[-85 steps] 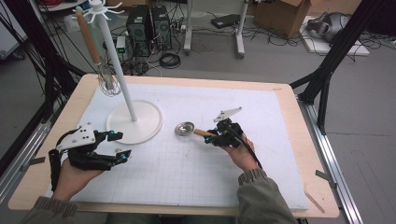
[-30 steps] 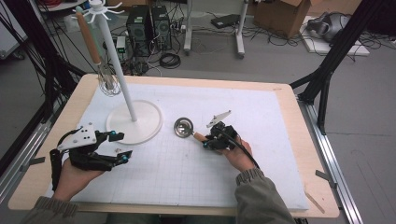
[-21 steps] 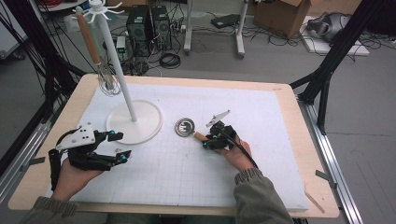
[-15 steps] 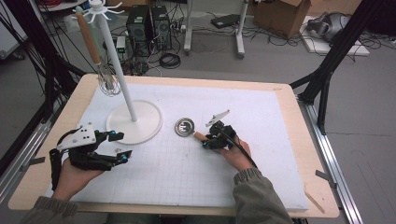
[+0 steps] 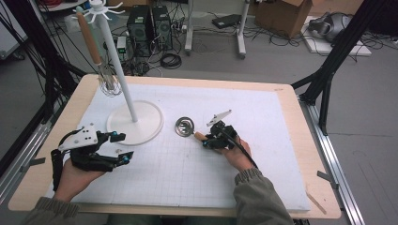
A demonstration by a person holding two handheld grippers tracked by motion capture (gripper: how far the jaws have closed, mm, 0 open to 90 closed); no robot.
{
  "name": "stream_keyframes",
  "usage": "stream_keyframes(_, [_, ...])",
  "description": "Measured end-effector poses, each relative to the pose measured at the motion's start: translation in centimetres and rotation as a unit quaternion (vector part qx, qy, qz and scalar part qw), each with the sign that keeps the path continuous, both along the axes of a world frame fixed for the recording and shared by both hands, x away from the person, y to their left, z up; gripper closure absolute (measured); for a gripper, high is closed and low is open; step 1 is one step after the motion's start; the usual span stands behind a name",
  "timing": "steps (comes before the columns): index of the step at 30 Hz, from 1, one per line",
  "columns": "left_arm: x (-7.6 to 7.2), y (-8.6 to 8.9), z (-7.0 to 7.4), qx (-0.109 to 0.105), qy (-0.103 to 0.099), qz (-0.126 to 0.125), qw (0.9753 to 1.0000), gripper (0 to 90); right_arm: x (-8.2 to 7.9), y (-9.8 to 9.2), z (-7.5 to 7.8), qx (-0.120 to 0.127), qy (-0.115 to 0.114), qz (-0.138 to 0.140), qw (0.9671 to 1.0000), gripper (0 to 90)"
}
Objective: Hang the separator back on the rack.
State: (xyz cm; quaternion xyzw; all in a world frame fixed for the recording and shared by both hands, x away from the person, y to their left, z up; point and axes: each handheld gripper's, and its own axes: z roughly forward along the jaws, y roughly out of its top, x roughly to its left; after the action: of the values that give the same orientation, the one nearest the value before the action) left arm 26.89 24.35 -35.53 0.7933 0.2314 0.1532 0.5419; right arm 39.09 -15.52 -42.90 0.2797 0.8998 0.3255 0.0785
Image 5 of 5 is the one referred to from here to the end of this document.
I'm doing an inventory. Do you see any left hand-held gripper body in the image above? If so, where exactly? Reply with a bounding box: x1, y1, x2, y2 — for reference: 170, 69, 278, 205
57, 123, 116, 173

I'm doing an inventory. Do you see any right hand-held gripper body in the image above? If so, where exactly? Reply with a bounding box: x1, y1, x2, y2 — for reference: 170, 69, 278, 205
206, 109, 239, 151

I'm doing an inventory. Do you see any white utensil rack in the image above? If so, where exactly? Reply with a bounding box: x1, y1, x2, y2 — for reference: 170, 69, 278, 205
72, 0, 165, 146

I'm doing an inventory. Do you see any steel egg separator wooden handle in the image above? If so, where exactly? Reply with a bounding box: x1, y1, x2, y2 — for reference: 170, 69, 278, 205
175, 116, 208, 143

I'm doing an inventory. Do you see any mesh strainer with wooden handle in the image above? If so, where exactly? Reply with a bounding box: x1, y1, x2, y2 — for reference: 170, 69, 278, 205
76, 11, 118, 92

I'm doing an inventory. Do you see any whisk with mint green handle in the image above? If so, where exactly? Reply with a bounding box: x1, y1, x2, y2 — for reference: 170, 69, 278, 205
75, 6, 123, 98

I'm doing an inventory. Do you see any person's right hand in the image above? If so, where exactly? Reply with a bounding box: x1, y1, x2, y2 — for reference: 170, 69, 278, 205
218, 137, 256, 173

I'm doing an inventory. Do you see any person's left hand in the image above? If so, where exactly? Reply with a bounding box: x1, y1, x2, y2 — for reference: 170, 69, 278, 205
54, 158, 106, 203

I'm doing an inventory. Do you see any white foam mat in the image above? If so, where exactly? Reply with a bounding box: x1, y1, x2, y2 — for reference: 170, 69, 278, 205
43, 82, 312, 212

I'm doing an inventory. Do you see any small white power box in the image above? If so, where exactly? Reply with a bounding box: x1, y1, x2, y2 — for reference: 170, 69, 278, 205
115, 36, 128, 54

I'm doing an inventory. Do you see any white stand leg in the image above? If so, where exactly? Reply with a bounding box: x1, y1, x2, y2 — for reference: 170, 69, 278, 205
236, 0, 252, 59
184, 0, 195, 57

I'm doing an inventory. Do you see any black computer tower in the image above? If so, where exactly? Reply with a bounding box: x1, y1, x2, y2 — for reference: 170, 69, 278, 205
151, 5, 174, 52
126, 4, 155, 59

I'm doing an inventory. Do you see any black flat device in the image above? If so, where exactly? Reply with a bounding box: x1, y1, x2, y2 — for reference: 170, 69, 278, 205
211, 13, 242, 30

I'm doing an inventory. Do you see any cardboard box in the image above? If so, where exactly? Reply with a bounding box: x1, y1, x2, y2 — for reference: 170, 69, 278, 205
253, 0, 314, 39

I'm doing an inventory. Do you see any round white table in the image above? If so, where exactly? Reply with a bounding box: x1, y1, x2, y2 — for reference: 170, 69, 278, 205
37, 0, 92, 13

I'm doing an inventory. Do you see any white floor board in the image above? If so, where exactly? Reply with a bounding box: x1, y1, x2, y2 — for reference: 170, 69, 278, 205
300, 15, 373, 57

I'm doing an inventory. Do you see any grey headset device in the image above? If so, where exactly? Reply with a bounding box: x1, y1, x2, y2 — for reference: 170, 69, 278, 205
307, 11, 353, 43

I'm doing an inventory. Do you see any right hand-held gripper black cable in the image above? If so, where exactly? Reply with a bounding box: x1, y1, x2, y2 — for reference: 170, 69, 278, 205
215, 122, 260, 170

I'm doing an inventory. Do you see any hand-held gripper black cable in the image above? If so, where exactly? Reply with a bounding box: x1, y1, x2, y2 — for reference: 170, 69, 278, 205
50, 127, 84, 192
215, 122, 260, 170

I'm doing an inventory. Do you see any left hand-held gripper black cable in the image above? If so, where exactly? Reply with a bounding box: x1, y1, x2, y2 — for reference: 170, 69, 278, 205
50, 127, 84, 192

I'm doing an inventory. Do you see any metal table bracket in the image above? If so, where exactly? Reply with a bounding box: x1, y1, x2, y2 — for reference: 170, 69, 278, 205
20, 157, 47, 173
316, 170, 340, 190

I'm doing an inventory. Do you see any aluminium rail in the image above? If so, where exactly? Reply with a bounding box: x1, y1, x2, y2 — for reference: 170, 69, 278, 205
299, 99, 366, 225
0, 120, 54, 204

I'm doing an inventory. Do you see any coiled black cable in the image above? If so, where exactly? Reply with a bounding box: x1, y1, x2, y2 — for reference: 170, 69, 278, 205
160, 52, 183, 70

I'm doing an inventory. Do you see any black metal frame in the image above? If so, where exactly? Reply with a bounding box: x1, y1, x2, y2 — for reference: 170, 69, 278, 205
0, 0, 87, 178
290, 0, 389, 136

